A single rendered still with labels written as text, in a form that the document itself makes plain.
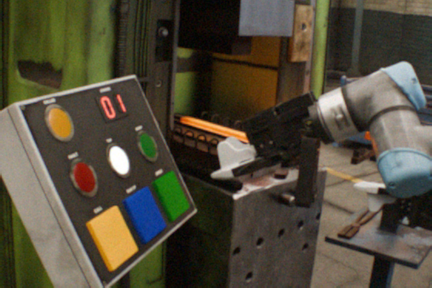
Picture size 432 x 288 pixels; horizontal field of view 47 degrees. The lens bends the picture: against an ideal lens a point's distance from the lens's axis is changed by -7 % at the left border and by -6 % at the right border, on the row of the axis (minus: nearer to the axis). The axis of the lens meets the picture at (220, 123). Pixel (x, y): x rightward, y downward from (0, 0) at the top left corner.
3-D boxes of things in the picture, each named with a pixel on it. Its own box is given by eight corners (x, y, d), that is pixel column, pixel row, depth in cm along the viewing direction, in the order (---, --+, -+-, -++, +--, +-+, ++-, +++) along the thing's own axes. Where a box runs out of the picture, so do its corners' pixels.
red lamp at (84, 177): (102, 192, 74) (102, 163, 73) (75, 198, 71) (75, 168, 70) (92, 185, 76) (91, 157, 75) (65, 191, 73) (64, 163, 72)
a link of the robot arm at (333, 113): (362, 127, 82) (358, 138, 75) (336, 137, 84) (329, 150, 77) (344, 84, 82) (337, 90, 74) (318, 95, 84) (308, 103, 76)
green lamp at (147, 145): (163, 158, 93) (163, 134, 92) (142, 162, 89) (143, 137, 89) (152, 154, 95) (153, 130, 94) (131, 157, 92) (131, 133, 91)
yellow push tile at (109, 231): (139, 249, 77) (117, 205, 77) (114, 271, 70) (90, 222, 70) (130, 252, 78) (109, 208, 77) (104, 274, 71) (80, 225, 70)
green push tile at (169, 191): (190, 206, 95) (173, 169, 95) (173, 221, 88) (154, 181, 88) (182, 209, 96) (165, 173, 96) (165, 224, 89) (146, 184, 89)
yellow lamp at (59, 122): (79, 138, 74) (79, 108, 73) (50, 142, 71) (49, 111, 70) (68, 133, 76) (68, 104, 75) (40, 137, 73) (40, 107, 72)
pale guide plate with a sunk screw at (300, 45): (309, 61, 161) (314, 6, 157) (291, 62, 155) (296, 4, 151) (304, 60, 163) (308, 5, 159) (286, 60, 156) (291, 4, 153)
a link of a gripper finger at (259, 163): (236, 162, 87) (283, 143, 83) (241, 172, 87) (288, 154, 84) (227, 170, 82) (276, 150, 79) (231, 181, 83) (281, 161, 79)
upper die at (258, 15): (291, 36, 133) (295, -1, 131) (238, 35, 119) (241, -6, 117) (183, 24, 161) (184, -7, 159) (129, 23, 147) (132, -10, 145)
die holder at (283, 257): (308, 303, 157) (328, 166, 147) (223, 354, 130) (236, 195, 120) (187, 242, 195) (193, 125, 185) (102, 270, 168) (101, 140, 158)
